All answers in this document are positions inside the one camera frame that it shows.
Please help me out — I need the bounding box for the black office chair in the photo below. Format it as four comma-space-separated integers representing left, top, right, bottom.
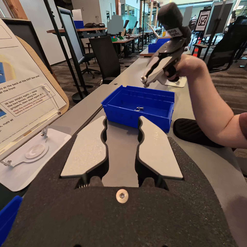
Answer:
193, 16, 247, 73
80, 39, 101, 78
89, 36, 121, 84

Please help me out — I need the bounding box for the small marker sign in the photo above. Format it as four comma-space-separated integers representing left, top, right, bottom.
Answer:
195, 10, 211, 32

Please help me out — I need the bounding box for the person's right hand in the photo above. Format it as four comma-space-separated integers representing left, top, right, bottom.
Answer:
165, 54, 209, 82

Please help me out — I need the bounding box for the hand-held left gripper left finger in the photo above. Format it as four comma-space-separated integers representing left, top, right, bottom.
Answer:
60, 116, 109, 187

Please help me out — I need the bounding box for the blue plastic bin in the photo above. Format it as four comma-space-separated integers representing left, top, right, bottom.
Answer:
148, 38, 171, 53
101, 85, 175, 133
0, 195, 23, 246

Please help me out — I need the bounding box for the orange traffic cone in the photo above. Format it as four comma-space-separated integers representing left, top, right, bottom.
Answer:
193, 39, 202, 57

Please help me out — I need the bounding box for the white instruction sheet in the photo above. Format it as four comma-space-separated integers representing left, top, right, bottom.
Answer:
0, 18, 67, 153

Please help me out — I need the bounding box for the white stand base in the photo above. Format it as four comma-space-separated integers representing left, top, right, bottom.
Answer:
0, 128, 72, 192
164, 76, 187, 88

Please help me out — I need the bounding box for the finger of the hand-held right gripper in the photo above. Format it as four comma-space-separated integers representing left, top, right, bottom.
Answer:
144, 56, 178, 87
144, 54, 161, 78

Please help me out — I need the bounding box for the wooden top desk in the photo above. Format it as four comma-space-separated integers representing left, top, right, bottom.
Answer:
46, 27, 107, 38

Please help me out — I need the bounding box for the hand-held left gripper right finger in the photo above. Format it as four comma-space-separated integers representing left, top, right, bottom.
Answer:
135, 116, 184, 187

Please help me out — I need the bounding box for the black framed panel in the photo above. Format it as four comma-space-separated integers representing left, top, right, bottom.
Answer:
2, 18, 58, 83

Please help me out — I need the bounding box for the person's right forearm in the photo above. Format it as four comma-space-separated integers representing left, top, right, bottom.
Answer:
186, 72, 247, 149

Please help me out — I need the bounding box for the black chair armrest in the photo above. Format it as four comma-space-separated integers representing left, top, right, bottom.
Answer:
173, 118, 225, 148

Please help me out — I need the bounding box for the framed board on black stand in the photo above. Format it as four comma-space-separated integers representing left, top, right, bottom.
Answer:
43, 0, 97, 103

